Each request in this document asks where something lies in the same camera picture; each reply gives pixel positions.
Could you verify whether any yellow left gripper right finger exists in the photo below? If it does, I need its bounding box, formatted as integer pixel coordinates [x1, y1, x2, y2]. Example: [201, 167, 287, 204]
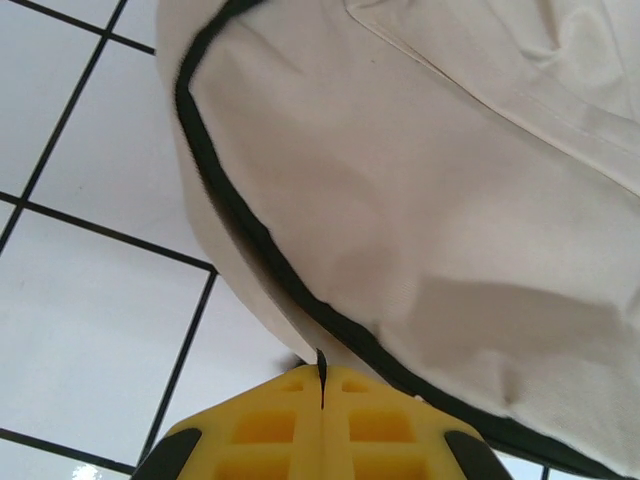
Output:
[322, 363, 506, 480]

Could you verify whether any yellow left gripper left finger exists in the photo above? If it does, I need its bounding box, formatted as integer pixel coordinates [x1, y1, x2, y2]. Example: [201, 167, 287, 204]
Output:
[132, 364, 325, 480]

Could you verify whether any cream canvas backpack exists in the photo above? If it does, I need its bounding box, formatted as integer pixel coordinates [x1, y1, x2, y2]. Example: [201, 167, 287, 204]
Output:
[154, 0, 640, 480]

